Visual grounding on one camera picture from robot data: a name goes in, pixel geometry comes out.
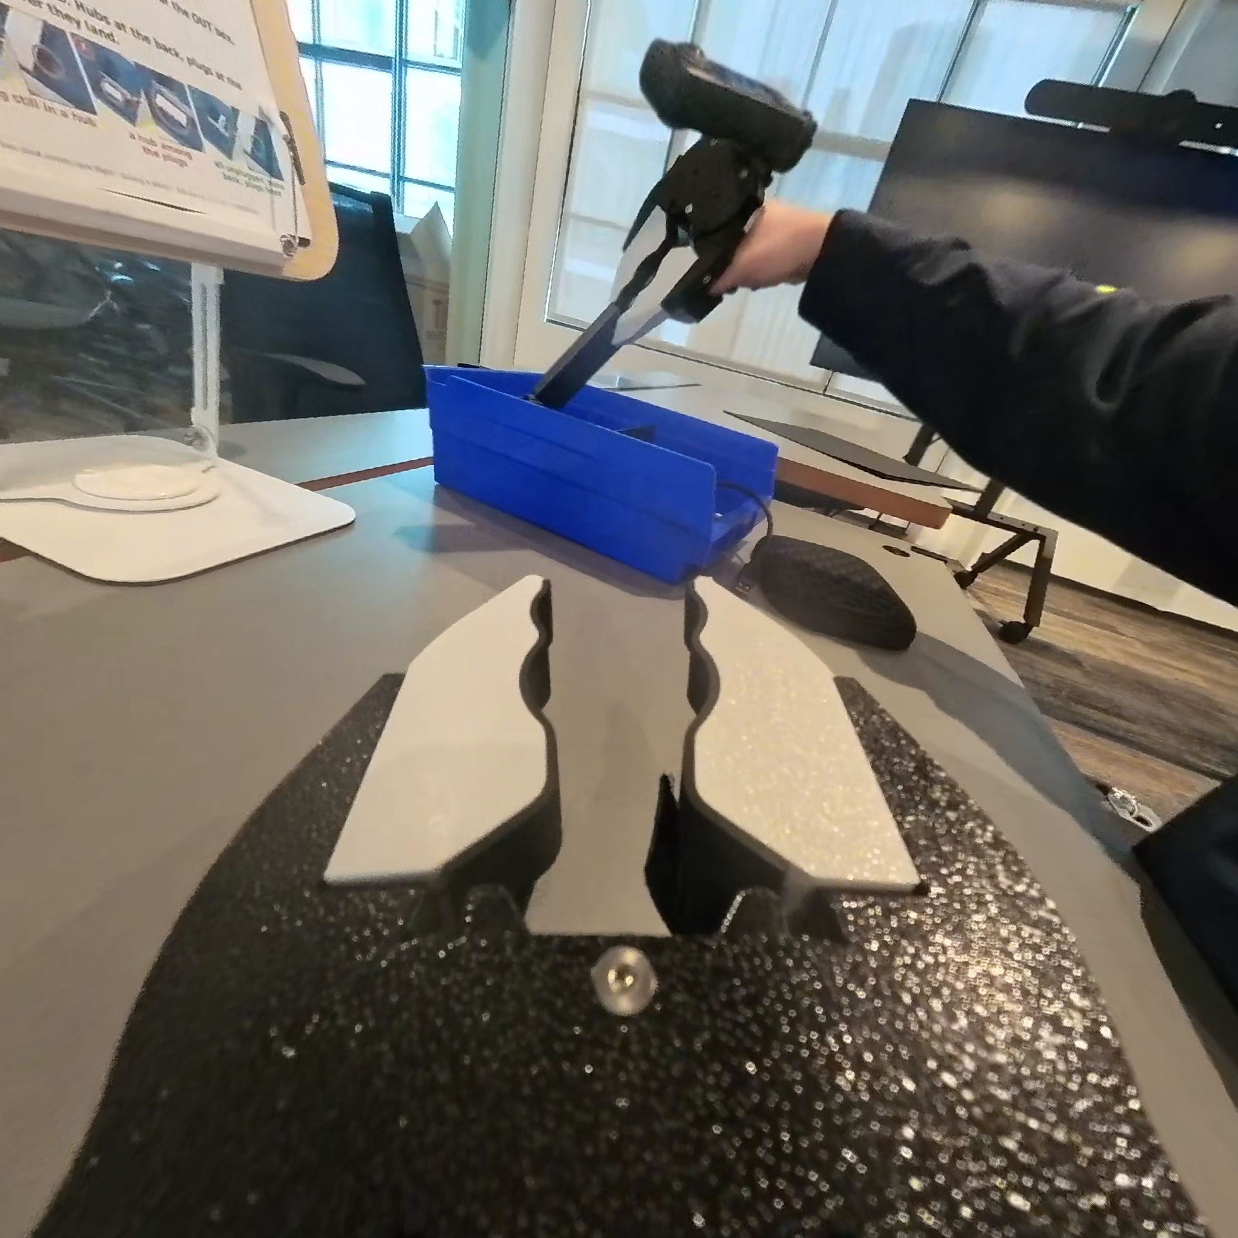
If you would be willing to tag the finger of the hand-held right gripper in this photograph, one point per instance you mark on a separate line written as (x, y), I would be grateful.
(646, 246)
(662, 295)

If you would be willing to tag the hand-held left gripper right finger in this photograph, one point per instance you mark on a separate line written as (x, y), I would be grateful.
(793, 763)

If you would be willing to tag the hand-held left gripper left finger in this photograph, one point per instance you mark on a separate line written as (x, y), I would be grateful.
(454, 754)

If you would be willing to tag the blue plastic bin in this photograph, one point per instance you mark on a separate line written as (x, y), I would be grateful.
(581, 483)

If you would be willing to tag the person's right hand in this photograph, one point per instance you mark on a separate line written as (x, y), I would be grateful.
(778, 246)

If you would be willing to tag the black textured dome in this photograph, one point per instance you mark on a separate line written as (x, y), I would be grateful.
(832, 594)

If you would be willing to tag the cardboard box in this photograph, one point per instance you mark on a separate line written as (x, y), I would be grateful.
(426, 290)

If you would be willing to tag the thin black mat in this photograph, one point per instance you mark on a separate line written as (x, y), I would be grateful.
(842, 449)

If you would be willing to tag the brown edged grey table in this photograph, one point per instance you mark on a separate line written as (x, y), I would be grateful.
(870, 498)

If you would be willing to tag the black wheeled monitor stand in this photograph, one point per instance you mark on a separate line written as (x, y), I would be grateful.
(1025, 560)

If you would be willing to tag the black office chair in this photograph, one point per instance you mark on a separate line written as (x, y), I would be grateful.
(310, 309)

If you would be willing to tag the white document stand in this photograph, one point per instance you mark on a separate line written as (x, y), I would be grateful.
(174, 502)

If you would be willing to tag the black webcam bar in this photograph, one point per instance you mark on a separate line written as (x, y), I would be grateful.
(1122, 110)

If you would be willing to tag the person's dark clothing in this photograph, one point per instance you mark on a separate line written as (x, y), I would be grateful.
(1200, 918)

